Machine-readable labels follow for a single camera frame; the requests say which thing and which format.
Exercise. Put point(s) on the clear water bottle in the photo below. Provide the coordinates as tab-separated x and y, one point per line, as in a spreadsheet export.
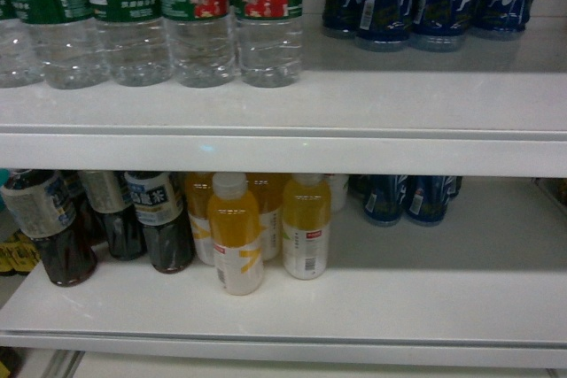
269	41

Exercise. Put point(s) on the white shelf board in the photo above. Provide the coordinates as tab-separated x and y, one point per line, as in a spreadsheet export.
514	318
491	108

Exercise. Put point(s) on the white lower shelf board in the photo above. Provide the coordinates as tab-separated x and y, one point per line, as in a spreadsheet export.
514	318

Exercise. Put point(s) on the water bottle barcode label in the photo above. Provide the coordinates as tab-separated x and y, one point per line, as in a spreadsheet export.
135	41

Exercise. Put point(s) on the yellow vitamin drink bottle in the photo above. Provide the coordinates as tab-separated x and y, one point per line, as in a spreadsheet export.
234	220
306	225
198	191
268	190

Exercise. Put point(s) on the dark oolong tea bottle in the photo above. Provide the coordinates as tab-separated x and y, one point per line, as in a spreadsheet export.
109	196
39	202
160	209

